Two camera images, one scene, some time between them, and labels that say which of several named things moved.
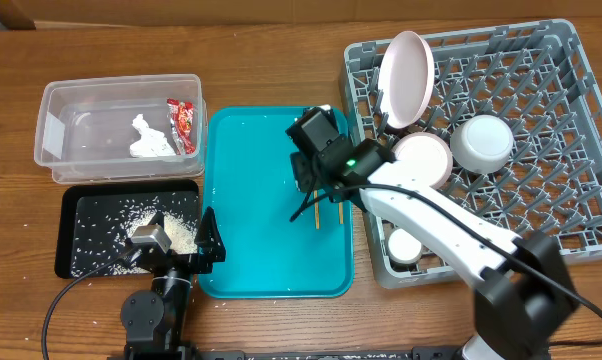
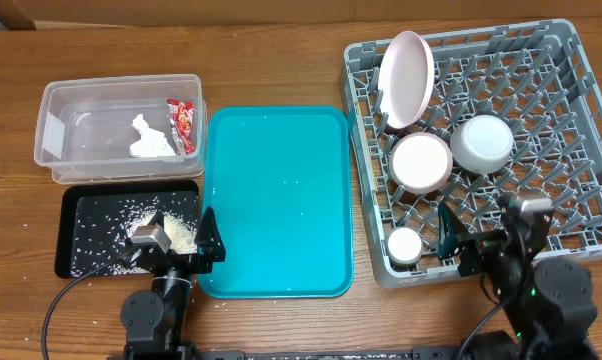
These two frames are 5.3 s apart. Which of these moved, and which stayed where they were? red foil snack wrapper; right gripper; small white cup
Moved: right gripper
Stayed: small white cup; red foil snack wrapper
